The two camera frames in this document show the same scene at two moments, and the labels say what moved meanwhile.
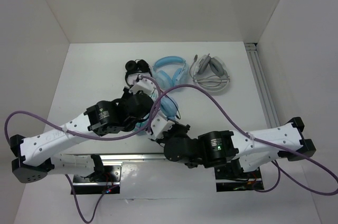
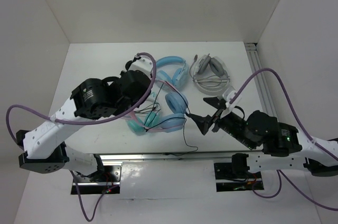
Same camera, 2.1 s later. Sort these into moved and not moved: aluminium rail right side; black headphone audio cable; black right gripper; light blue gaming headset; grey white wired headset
Moved: black headphone audio cable; black right gripper
Not moved: grey white wired headset; light blue gaming headset; aluminium rail right side
